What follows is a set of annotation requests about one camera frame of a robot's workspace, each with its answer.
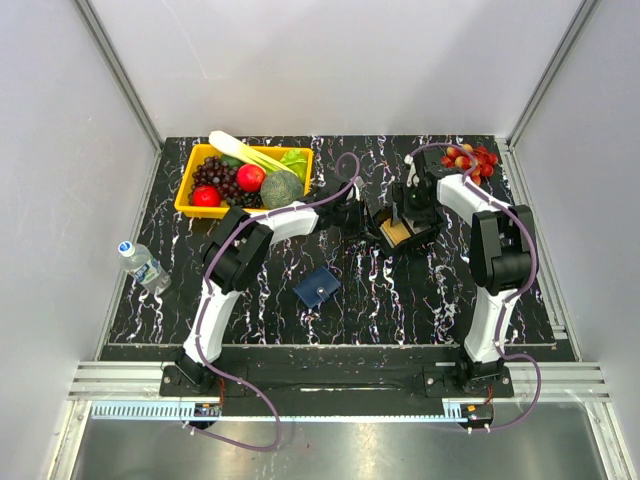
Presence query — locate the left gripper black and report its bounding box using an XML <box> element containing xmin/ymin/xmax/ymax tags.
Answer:
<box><xmin>333</xmin><ymin>198</ymin><xmax>380</xmax><ymax>243</ymax></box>

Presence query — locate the purple grape bunch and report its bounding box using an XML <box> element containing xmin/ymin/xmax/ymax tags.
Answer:
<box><xmin>191</xmin><ymin>156</ymin><xmax>239</xmax><ymax>199</ymax></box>

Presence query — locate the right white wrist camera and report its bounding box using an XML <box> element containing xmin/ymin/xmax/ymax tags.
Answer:
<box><xmin>404</xmin><ymin>155</ymin><xmax>420</xmax><ymax>188</ymax></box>

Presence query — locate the green avocado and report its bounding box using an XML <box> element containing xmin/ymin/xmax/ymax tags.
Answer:
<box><xmin>220</xmin><ymin>155</ymin><xmax>243</xmax><ymax>168</ymax></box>

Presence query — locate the red apple upper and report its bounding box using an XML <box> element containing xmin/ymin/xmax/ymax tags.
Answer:
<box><xmin>236</xmin><ymin>164</ymin><xmax>266</xmax><ymax>193</ymax></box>

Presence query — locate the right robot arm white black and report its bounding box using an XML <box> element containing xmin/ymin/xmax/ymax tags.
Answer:
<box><xmin>381</xmin><ymin>148</ymin><xmax>538</xmax><ymax>396</ymax></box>

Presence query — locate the green lettuce leaf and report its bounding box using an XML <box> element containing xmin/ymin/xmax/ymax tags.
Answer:
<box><xmin>280</xmin><ymin>149</ymin><xmax>308</xmax><ymax>182</ymax></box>

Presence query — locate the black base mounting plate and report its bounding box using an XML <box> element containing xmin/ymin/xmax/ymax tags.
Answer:
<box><xmin>160</xmin><ymin>345</ymin><xmax>510</xmax><ymax>397</ymax></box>

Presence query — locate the red lychee bunch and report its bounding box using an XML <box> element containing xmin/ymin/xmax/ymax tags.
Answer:
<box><xmin>441</xmin><ymin>144</ymin><xmax>498</xmax><ymax>186</ymax></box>

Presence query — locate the white daikon radish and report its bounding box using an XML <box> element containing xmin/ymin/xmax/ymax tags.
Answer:
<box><xmin>208</xmin><ymin>130</ymin><xmax>289</xmax><ymax>173</ymax></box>

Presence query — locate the red apple lower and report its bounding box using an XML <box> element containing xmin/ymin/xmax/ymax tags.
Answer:
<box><xmin>191</xmin><ymin>185</ymin><xmax>221</xmax><ymax>207</ymax></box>

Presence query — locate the black card tray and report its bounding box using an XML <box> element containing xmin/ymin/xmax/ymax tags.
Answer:
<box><xmin>368</xmin><ymin>206</ymin><xmax>445</xmax><ymax>256</ymax></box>

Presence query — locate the red apple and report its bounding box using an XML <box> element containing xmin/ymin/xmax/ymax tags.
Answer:
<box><xmin>236</xmin><ymin>164</ymin><xmax>266</xmax><ymax>193</ymax></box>
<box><xmin>191</xmin><ymin>185</ymin><xmax>221</xmax><ymax>207</ymax></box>

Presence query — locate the yellow plastic bin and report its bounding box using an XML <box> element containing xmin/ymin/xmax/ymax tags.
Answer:
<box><xmin>174</xmin><ymin>143</ymin><xmax>315</xmax><ymax>223</ymax></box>

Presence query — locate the gold cards stack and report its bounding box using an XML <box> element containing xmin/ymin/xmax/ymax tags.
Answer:
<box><xmin>374</xmin><ymin>209</ymin><xmax>411</xmax><ymax>248</ymax></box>

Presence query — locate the clear water bottle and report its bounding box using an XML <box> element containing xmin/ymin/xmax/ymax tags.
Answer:
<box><xmin>118</xmin><ymin>241</ymin><xmax>171</xmax><ymax>296</ymax></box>

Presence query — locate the green cantaloupe melon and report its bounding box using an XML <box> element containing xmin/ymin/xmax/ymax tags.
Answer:
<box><xmin>260</xmin><ymin>170</ymin><xmax>304</xmax><ymax>209</ymax></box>

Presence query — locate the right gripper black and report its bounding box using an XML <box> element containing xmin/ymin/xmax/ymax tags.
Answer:
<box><xmin>390</xmin><ymin>182</ymin><xmax>436</xmax><ymax>229</ymax></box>

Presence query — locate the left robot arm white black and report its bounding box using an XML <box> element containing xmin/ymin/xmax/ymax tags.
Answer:
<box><xmin>175</xmin><ymin>177</ymin><xmax>365</xmax><ymax>395</ymax></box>

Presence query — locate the dark blue grape bunch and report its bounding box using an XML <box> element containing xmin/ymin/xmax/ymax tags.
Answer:
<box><xmin>225</xmin><ymin>191</ymin><xmax>263</xmax><ymax>209</ymax></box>

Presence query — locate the blue card holder wallet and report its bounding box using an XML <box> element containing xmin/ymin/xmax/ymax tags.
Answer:
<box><xmin>293</xmin><ymin>267</ymin><xmax>341</xmax><ymax>308</ymax></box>

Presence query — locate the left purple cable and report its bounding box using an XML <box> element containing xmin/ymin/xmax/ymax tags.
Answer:
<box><xmin>195</xmin><ymin>152</ymin><xmax>362</xmax><ymax>450</ymax></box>

